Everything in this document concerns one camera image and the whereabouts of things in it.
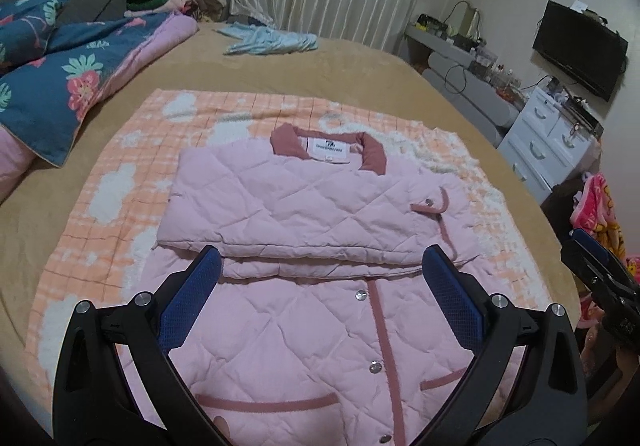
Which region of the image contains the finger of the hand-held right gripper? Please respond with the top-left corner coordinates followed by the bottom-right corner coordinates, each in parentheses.
top-left (560, 227), bottom-right (633, 299)

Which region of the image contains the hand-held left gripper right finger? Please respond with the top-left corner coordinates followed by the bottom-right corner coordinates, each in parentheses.
top-left (421, 246), bottom-right (588, 446)

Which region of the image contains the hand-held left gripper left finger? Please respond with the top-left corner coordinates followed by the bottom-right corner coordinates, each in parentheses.
top-left (52, 245), bottom-right (233, 446)

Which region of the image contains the pink quilted jacket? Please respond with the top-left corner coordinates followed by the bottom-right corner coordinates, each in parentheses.
top-left (120, 123), bottom-right (501, 446)

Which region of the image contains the person's right hand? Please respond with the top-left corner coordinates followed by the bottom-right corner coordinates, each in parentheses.
top-left (582, 326), bottom-right (608, 379)

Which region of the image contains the pink printed towel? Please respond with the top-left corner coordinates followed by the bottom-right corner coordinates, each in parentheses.
top-left (570, 171), bottom-right (628, 272)

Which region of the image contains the white drawer cabinet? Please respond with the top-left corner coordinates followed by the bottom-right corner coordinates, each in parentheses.
top-left (497, 85), bottom-right (603, 204)

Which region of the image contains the orange checked blanket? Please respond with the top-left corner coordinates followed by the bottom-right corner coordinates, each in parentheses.
top-left (30, 89), bottom-right (556, 379)

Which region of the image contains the grey desk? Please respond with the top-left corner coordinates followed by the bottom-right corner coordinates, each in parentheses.
top-left (404, 21), bottom-right (521, 148)

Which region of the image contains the black television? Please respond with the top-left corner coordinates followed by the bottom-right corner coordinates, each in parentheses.
top-left (531, 0), bottom-right (629, 102)

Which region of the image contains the cluster of small desk bottles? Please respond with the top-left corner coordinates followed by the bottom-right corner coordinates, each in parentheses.
top-left (415, 12), bottom-right (526, 102)

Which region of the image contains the brown bed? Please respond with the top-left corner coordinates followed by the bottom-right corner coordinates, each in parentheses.
top-left (0, 24), bottom-right (583, 446)

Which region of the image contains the blue floral quilt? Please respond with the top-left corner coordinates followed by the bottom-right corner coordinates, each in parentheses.
top-left (0, 11), bottom-right (199, 168)

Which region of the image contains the light blue garment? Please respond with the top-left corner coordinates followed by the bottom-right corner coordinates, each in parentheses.
top-left (215, 23), bottom-right (320, 56)

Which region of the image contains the blue floral pillow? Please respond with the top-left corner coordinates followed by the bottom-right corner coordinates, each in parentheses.
top-left (0, 0), bottom-right (71, 73)

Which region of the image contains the black cable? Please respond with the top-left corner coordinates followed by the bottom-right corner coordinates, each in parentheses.
top-left (444, 64), bottom-right (469, 96)

